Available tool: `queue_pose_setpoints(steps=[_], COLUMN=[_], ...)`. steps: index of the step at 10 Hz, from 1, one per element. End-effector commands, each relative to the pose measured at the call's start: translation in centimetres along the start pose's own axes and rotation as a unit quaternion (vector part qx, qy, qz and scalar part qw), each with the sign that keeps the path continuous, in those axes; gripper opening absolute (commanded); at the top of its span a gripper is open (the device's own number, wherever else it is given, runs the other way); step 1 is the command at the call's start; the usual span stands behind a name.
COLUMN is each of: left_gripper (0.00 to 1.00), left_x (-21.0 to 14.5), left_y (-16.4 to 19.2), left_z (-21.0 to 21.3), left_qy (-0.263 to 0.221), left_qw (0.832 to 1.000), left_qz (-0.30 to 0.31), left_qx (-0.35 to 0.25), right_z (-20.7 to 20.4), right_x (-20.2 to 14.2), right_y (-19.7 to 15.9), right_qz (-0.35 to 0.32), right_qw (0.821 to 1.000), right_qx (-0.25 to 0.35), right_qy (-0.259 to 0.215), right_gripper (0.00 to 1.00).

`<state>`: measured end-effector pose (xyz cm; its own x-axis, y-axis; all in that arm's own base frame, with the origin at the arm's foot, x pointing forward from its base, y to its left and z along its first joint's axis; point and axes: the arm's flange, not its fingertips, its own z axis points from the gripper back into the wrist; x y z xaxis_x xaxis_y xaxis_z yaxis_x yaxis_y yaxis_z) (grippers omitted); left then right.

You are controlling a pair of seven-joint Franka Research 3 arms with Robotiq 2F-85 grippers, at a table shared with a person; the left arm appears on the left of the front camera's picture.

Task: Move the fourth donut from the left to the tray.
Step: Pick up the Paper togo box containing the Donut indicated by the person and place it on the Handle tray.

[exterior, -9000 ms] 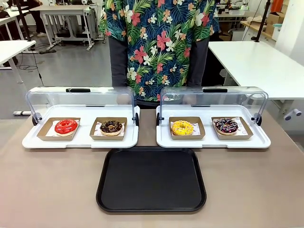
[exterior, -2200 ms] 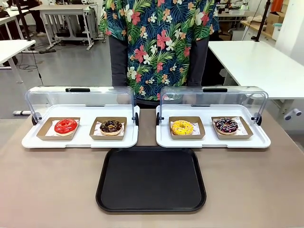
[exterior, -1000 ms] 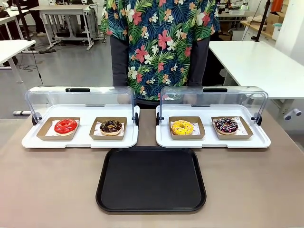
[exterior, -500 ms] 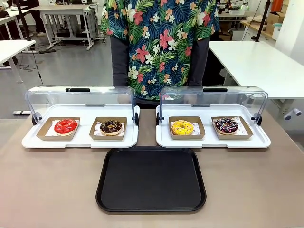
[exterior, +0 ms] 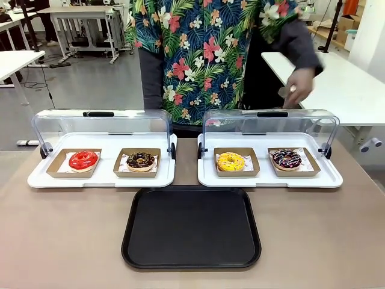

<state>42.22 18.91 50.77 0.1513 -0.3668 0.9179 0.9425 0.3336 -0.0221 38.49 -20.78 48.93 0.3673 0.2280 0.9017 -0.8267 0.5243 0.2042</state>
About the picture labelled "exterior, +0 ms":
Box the red glazed donut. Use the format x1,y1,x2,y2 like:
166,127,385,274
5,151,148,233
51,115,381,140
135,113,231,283
69,149,100,173

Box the person left arm gray sleeve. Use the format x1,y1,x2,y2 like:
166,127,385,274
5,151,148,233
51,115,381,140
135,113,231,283
278,16,325,79

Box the brown cardboard donut box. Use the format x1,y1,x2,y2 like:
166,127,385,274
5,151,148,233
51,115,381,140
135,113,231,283
213,147,261,178
46,148,102,179
267,147,322,178
112,148,162,178

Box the person right arm gray sleeve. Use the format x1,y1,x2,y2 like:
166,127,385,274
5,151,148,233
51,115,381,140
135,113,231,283
138,48,165,111

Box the brown cardboard shipping box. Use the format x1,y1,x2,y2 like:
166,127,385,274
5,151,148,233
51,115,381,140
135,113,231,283
336,14,362,43

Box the person left hand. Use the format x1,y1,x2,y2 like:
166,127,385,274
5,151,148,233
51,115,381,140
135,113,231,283
279,67,315,110

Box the person arm gray sleeve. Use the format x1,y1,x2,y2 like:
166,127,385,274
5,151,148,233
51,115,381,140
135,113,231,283
138,48,165,111
278,16,325,79

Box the white display case base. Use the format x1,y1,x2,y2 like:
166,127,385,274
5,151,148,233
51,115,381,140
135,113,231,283
197,132,343,189
26,132,176,190

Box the chocolate glazed donut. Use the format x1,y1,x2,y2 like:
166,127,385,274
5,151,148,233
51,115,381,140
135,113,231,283
126,152,156,173

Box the black floor cable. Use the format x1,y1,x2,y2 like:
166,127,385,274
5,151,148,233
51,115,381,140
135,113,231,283
23,55,57,109

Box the gray height adjustable desk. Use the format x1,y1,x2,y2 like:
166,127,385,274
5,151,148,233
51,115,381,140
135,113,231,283
35,5,124,64

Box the clear display case lid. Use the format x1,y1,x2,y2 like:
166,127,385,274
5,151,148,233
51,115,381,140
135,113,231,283
202,108,340,160
31,108,177,160

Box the background person legs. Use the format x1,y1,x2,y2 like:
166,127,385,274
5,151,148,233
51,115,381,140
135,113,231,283
38,0,60,48

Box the white table with leg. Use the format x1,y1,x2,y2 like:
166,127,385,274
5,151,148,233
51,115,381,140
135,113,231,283
0,50,46,106

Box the large white work table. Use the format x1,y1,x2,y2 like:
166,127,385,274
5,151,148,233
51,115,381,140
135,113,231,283
260,51,385,154

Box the black plastic serving tray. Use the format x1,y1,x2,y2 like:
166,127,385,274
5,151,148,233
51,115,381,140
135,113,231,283
121,185,262,269

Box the white table foot caps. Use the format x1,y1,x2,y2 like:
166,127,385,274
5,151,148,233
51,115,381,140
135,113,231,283
359,137,383,154

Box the black stand pole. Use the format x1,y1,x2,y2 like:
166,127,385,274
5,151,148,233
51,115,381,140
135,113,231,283
21,0,40,52

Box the white background desk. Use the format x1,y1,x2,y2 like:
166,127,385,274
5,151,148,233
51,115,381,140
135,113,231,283
0,10,37,51

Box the yellow sprinkled donut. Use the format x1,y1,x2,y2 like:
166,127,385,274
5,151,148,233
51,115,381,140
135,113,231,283
216,152,245,173

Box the black tripod stand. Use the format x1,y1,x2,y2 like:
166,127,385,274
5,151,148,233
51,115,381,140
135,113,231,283
318,0,344,54

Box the person torso floral shirt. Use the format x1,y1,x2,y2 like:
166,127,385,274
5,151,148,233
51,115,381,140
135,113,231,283
125,0,304,139

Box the chocolate donut rainbow sprinkles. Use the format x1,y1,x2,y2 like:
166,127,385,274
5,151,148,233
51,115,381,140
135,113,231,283
271,148,303,172

